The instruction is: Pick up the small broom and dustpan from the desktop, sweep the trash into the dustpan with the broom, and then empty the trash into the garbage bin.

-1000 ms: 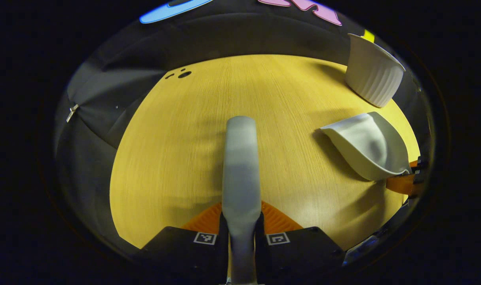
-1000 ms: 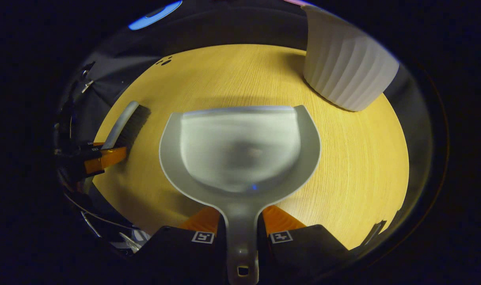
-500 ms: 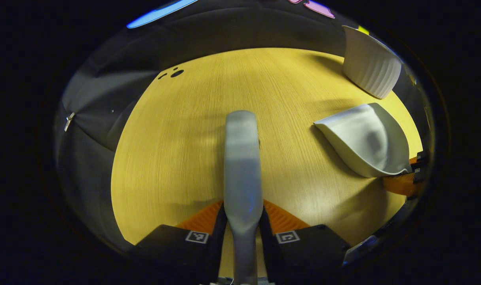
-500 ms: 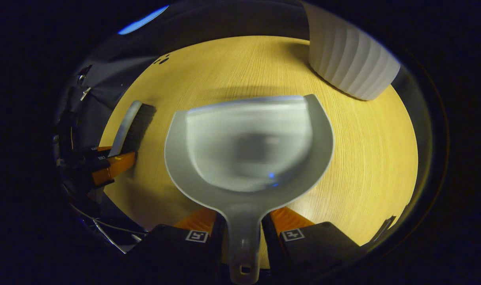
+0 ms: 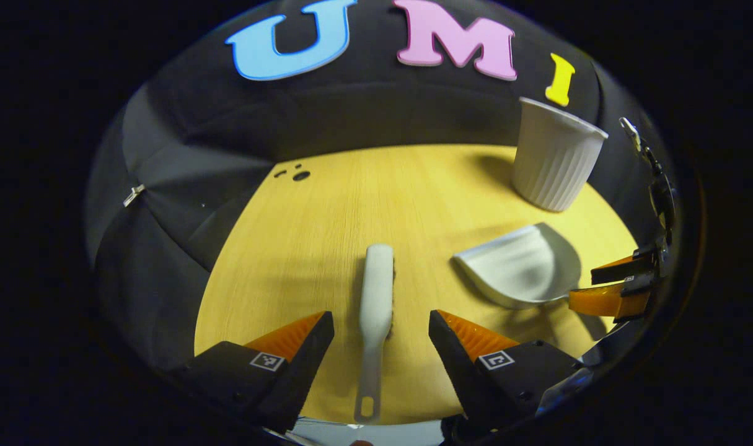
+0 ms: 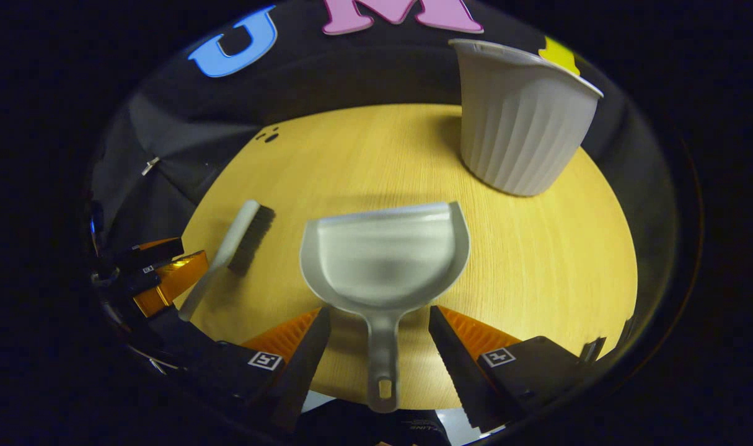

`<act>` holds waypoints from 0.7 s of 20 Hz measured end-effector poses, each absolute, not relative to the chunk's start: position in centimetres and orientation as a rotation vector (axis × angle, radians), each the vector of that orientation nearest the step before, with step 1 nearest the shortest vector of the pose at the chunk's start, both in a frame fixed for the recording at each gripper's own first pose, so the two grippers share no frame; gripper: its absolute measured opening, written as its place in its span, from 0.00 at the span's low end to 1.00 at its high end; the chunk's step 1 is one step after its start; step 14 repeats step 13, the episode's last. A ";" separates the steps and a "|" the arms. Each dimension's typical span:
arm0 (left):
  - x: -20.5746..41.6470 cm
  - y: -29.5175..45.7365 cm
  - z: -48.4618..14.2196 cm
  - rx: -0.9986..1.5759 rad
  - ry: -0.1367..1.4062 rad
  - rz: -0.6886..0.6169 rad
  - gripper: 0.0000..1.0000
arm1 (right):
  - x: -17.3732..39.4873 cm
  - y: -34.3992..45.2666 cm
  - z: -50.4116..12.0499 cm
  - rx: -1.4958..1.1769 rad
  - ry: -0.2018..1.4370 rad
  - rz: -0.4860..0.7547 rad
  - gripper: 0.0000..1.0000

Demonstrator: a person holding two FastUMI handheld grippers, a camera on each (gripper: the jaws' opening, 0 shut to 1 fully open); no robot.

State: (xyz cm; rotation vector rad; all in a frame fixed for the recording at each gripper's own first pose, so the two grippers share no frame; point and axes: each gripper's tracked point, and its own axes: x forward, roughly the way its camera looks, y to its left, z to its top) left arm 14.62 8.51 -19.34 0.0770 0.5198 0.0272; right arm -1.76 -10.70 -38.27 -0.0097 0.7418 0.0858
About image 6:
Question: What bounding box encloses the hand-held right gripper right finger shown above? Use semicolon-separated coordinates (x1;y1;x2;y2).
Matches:
428;305;594;435

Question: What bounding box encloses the white ribbed garbage bin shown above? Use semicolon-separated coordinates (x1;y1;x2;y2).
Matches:
448;38;604;198

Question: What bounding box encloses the white plastic dustpan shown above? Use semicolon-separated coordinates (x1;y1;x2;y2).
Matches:
299;201;472;414

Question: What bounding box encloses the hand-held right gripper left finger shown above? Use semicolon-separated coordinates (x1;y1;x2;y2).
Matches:
179;307;332;433

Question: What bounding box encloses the small white broom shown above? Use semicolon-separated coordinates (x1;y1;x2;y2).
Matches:
177;199;276;322

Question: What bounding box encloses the black backdrop cloth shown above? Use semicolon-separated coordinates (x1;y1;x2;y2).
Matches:
88;0;684;348

